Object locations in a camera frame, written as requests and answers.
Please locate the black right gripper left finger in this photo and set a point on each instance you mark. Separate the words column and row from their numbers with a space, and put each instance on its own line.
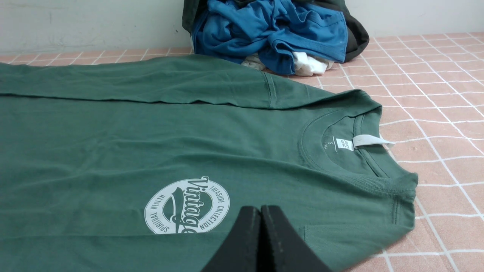
column 239, row 250

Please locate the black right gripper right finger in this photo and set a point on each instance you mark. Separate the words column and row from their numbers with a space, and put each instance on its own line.
column 281, row 247

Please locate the green long-sleeved shirt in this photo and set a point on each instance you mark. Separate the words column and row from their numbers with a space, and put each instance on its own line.
column 144, row 166

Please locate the blue shirt in pile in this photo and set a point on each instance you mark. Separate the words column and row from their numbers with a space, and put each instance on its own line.
column 272, row 29

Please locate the white garment in pile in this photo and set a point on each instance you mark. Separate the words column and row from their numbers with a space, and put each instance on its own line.
column 305, row 65

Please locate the pink checkered tablecloth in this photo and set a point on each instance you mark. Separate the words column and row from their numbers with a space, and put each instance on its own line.
column 431, row 91

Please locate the dark grey garment in pile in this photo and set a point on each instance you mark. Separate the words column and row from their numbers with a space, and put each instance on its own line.
column 358, row 37

